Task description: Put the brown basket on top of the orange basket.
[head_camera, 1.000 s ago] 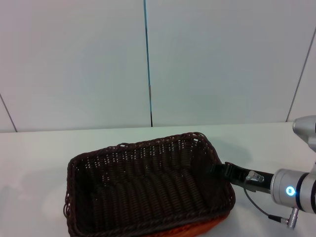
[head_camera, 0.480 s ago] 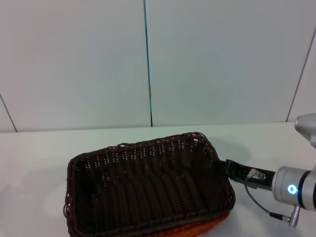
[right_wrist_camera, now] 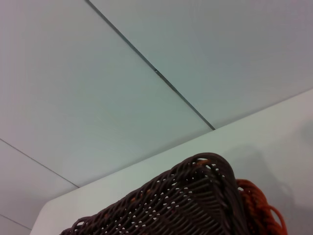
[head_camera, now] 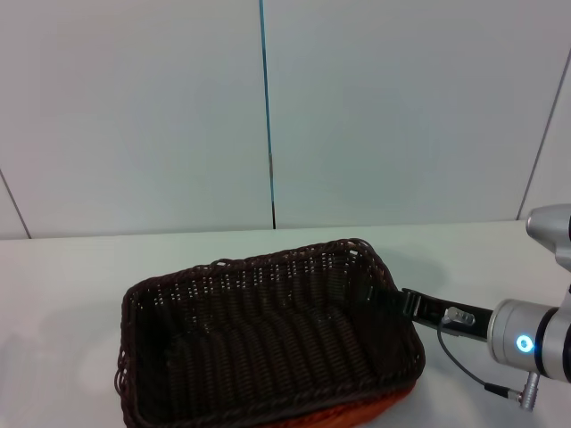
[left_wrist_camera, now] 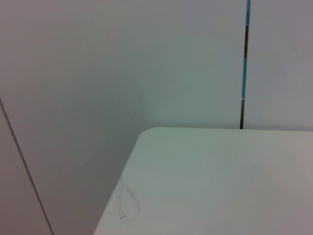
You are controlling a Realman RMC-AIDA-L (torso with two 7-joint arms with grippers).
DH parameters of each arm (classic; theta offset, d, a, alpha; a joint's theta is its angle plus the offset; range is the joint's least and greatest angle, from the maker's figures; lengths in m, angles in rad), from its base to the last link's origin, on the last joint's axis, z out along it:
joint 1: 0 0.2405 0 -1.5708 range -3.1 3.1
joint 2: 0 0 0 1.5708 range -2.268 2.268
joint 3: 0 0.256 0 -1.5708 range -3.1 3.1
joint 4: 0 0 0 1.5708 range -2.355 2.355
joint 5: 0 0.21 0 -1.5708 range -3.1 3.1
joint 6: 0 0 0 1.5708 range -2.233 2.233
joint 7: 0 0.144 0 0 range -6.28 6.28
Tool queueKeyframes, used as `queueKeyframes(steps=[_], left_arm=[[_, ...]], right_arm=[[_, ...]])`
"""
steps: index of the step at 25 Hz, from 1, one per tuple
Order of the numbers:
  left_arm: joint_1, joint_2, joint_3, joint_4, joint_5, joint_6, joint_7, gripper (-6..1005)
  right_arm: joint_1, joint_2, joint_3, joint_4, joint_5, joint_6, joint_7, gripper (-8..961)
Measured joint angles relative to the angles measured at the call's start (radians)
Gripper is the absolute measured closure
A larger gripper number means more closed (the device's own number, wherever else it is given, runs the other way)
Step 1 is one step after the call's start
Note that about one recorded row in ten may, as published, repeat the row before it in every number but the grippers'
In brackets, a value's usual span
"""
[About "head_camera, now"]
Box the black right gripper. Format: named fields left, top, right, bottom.
left=365, top=284, right=497, bottom=346

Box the orange woven plastic basket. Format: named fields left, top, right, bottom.
left=267, top=378, right=418, bottom=428

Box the dark brown woven basket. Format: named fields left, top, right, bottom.
left=113, top=237, right=426, bottom=428

